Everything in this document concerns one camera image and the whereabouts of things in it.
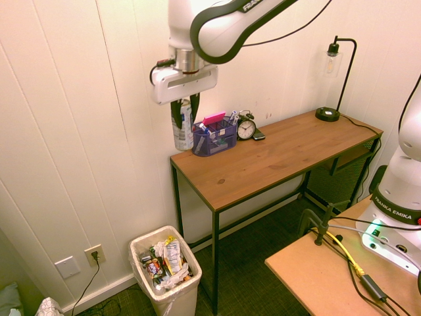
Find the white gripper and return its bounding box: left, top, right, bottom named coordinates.
left=151, top=65, right=220, bottom=130

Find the white trash bin with liner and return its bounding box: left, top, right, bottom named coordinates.
left=128, top=224, right=203, bottom=316

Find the pink sticky note pad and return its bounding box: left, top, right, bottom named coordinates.
left=202, top=111, right=227, bottom=126

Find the blue mesh desk organizer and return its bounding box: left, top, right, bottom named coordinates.
left=192, top=115, right=239, bottom=158

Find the black alarm clock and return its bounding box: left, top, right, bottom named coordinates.
left=236, top=110, right=258, bottom=141

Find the black desk lamp glass shade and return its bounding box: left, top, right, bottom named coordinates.
left=314, top=35, right=358, bottom=123

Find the yellow snack bag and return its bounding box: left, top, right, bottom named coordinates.
left=162, top=235, right=182, bottom=277

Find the dark candy wrapper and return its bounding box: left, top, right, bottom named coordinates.
left=144, top=258, right=164, bottom=278

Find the crumpled white paper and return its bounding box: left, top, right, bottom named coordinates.
left=154, top=261, right=193, bottom=290

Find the black table clamp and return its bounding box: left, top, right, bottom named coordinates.
left=297, top=200, right=351, bottom=247

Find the patterned white cloth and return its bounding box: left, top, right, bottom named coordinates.
left=34, top=296, right=65, bottom=316

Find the black power adapter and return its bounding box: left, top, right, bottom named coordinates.
left=359, top=273, right=389, bottom=303

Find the pale teal cushion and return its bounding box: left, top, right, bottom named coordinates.
left=0, top=281, right=21, bottom=316

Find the wooden desk black metal frame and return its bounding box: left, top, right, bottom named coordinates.
left=169, top=110, right=384, bottom=315

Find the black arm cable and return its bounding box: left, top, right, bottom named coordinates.
left=245, top=0, right=334, bottom=47

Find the beige wall power outlet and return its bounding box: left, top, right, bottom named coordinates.
left=84, top=244, right=107, bottom=268

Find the black lamp cord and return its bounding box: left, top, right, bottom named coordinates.
left=337, top=113, right=383, bottom=201

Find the white blank wall plate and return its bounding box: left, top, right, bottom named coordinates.
left=54, top=255, right=82, bottom=280

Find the black power cord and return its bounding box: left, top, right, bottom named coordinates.
left=70, top=251, right=101, bottom=316

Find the yellow ethernet cable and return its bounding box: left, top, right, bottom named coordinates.
left=310, top=226, right=366, bottom=277

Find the grey cable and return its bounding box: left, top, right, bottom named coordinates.
left=328, top=223, right=421, bottom=266

